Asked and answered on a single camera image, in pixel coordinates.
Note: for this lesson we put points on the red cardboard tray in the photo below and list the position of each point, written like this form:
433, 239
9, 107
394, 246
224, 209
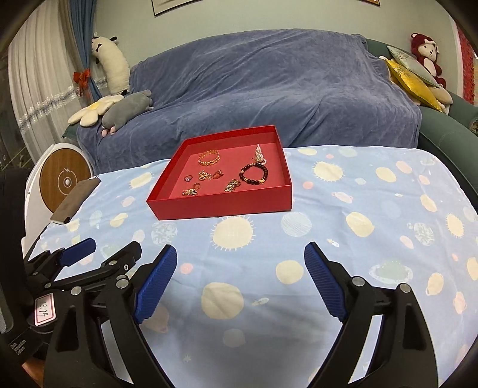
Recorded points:
255, 177

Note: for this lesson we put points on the gold watch band piece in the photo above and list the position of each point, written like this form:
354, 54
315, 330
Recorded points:
189, 192

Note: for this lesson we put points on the blue planet print cloth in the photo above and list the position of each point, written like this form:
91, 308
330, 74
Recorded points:
242, 309

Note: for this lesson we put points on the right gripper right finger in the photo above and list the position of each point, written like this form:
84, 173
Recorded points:
403, 355

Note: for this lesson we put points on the round wooden white appliance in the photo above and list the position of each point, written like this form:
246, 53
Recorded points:
53, 177

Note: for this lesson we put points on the beige plush cushion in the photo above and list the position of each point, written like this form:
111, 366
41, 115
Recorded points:
443, 97

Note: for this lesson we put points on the framed wall picture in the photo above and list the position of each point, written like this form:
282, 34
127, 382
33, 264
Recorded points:
374, 2

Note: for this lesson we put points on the brown phone case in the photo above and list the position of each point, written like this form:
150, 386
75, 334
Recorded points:
73, 201

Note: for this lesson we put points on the gold chain bangle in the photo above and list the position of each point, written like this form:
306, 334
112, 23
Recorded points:
209, 158

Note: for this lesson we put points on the grey mouse plush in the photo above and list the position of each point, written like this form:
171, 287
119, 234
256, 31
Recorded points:
125, 110

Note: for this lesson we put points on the red bow tieback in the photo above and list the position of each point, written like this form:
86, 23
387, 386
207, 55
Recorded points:
81, 79

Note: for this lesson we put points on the green sofa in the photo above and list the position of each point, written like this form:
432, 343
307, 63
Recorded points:
450, 139

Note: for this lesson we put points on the red monkey plush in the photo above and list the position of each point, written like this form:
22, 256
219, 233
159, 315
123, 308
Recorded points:
426, 51

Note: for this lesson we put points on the white flower cushion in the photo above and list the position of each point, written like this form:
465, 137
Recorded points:
88, 116

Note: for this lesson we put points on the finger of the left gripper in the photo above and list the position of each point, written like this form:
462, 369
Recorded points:
49, 264
117, 265

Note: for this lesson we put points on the white sheer curtain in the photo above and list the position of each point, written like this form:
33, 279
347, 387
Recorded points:
42, 59

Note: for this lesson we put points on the white alpaca plush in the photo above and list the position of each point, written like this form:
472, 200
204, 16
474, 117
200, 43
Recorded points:
113, 62

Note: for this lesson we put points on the blue curtain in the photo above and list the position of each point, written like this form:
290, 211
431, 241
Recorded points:
84, 44

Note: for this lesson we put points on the purple blanket covered sofa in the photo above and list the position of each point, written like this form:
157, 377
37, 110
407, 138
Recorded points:
315, 87

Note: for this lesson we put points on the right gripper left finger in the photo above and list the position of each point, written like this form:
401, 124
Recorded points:
109, 347

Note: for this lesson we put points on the grey silver pillow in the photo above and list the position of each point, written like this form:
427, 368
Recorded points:
412, 64

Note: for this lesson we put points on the gold hoop earring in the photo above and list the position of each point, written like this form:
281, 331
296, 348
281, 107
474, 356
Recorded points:
217, 174

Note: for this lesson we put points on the gold pillow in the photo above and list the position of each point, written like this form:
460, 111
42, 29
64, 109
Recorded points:
413, 85

